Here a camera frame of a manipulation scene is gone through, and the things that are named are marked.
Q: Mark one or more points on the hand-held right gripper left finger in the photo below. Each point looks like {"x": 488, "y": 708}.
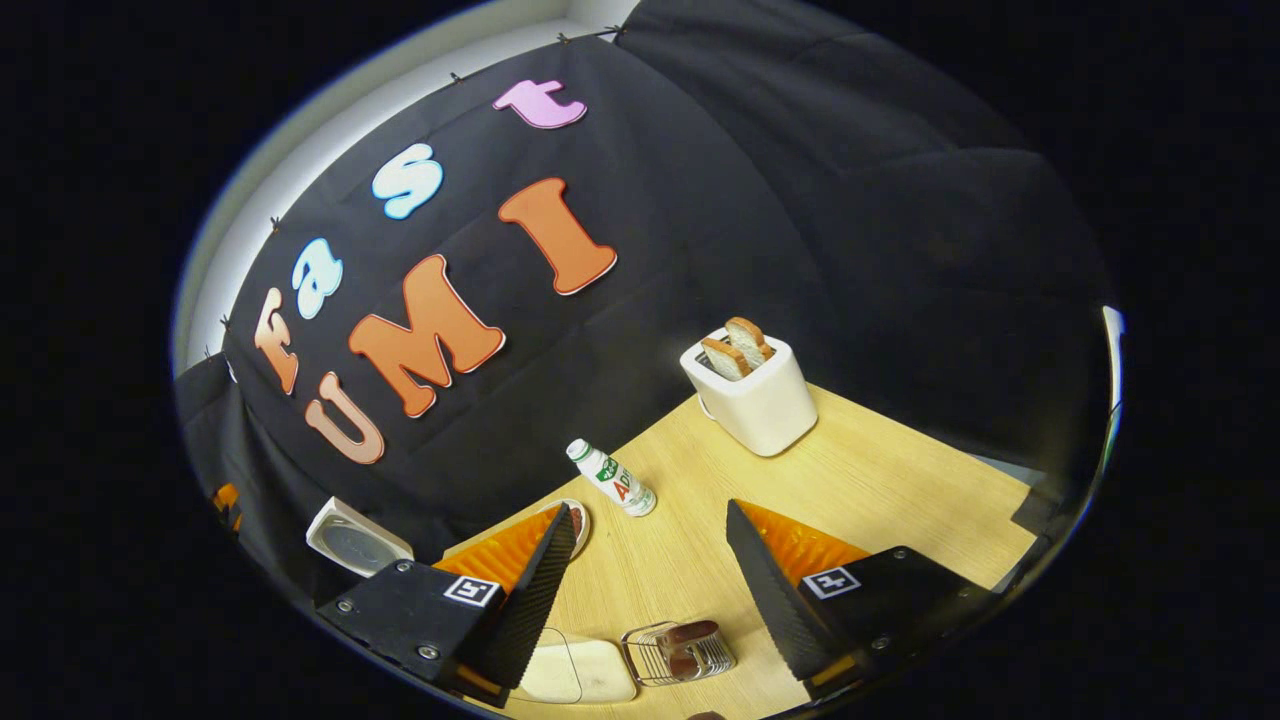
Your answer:
{"x": 530, "y": 600}

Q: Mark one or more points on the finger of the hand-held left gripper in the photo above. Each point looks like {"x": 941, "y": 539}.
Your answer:
{"x": 227, "y": 497}

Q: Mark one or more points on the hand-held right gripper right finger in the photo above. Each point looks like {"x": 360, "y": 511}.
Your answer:
{"x": 775, "y": 600}

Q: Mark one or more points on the wooden spoon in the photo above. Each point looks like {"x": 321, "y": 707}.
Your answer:
{"x": 690, "y": 633}

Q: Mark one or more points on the white rice cooker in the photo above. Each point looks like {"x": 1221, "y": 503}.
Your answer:
{"x": 330, "y": 530}

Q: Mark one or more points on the clear plastic rice tray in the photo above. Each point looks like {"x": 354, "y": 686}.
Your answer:
{"x": 527, "y": 680}

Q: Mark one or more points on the white round plate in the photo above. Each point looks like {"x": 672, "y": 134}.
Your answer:
{"x": 582, "y": 548}

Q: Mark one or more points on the red meat piece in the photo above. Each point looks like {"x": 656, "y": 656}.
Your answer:
{"x": 579, "y": 525}

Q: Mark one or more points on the white bottle green label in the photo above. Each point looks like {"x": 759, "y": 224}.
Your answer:
{"x": 615, "y": 480}

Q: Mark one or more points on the cream toaster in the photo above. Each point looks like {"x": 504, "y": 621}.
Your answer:
{"x": 760, "y": 410}

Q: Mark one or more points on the toasted bread slice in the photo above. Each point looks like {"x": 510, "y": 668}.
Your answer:
{"x": 725, "y": 360}
{"x": 750, "y": 340}

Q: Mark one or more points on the black backdrop cloth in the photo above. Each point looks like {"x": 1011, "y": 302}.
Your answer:
{"x": 800, "y": 200}

